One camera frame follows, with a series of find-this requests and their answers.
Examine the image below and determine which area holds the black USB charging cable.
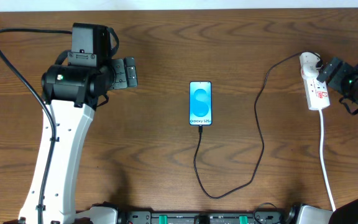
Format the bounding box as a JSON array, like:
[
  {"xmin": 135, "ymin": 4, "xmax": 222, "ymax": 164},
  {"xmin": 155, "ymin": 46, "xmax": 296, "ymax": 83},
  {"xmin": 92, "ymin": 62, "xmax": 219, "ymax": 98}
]
[{"xmin": 193, "ymin": 51, "xmax": 323, "ymax": 200}]

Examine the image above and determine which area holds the white power strip cord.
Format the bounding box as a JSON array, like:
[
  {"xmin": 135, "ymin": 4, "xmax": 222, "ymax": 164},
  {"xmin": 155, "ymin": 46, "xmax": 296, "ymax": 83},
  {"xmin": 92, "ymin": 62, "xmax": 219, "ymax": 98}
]
[{"xmin": 318, "ymin": 108, "xmax": 337, "ymax": 212}]

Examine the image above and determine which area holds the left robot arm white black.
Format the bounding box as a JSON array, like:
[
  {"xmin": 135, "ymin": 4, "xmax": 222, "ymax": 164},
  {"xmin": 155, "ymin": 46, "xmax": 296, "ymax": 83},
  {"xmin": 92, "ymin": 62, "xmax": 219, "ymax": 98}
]
[{"xmin": 16, "ymin": 23, "xmax": 138, "ymax": 224}]

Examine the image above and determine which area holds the blue Galaxy smartphone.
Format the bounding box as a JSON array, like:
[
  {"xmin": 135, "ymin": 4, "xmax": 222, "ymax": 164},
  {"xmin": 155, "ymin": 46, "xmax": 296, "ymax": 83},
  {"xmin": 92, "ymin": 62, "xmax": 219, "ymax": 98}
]
[{"xmin": 189, "ymin": 81, "xmax": 213, "ymax": 126}]

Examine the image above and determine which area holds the white USB charger adapter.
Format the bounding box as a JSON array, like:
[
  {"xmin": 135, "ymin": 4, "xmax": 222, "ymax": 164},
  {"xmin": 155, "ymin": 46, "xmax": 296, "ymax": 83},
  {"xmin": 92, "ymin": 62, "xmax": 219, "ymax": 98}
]
[{"xmin": 299, "ymin": 52, "xmax": 321, "ymax": 80}]

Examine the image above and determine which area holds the white power strip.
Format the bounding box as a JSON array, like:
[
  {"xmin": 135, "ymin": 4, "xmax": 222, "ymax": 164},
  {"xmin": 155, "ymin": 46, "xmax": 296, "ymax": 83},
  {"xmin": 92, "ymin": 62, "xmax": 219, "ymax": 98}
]
[{"xmin": 303, "ymin": 78, "xmax": 330, "ymax": 111}]

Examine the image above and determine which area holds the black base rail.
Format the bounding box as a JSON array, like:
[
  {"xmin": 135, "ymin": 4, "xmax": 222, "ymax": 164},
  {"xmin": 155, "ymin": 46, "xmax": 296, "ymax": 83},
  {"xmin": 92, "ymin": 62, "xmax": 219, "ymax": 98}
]
[{"xmin": 73, "ymin": 202, "xmax": 332, "ymax": 224}]

